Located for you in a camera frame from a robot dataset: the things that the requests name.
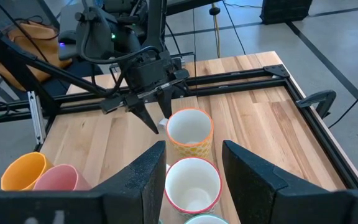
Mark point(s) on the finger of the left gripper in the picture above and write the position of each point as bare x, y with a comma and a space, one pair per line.
166, 99
140, 109

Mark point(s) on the brown bag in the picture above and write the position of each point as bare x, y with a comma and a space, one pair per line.
39, 40

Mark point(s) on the silver aluminium bracket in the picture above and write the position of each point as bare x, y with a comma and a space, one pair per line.
36, 118

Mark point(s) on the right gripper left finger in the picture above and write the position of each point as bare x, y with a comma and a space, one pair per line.
138, 186

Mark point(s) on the black gantry frame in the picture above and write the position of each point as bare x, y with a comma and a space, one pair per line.
73, 79

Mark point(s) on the pink mug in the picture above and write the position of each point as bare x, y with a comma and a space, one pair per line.
61, 179

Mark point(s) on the black table clamp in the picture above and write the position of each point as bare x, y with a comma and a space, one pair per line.
317, 97

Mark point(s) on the yellow mug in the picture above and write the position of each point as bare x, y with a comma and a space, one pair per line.
23, 171

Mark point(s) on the white mug orange rim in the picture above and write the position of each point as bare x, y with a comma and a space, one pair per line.
190, 127

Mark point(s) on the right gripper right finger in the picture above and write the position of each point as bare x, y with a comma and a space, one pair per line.
250, 180

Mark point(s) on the teal mug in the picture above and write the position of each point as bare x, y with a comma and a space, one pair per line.
207, 220

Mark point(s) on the white mug red rim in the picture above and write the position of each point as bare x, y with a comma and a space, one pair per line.
193, 183

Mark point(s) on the black equipment case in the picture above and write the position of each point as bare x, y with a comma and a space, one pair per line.
286, 11

